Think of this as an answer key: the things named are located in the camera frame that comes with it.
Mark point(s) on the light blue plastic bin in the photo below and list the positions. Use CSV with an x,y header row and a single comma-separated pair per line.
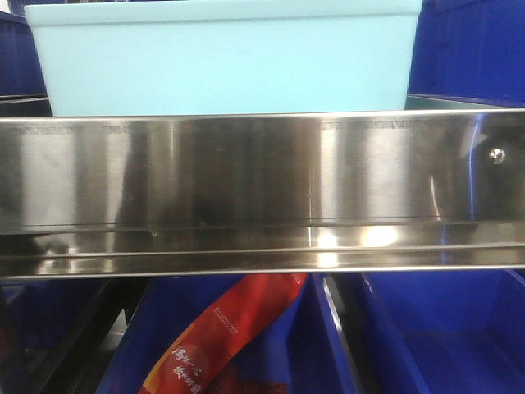
x,y
224,57

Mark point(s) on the dark blue bin lower middle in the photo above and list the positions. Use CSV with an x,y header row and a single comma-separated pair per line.
x,y
301,349

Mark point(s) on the dark blue bin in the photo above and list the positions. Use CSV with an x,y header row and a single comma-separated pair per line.
x,y
439,331
20,69
301,349
49,329
470,49

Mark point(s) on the dark blue bin lower right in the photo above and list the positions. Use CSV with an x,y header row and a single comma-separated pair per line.
x,y
439,331

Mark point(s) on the dark blue bin upper right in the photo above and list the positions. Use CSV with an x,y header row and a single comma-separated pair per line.
x,y
470,49

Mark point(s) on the dark blue bin lower left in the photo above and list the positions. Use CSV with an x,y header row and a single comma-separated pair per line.
x,y
49,329

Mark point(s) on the dark blue bin upper left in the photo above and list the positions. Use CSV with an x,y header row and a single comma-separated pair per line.
x,y
20,69

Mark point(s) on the red snack bag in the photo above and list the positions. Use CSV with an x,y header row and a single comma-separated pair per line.
x,y
221,331

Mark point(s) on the stainless steel shelf rail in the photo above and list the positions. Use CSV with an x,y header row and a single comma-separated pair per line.
x,y
281,193

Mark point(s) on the steel rail bolt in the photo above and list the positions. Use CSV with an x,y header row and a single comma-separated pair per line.
x,y
497,155

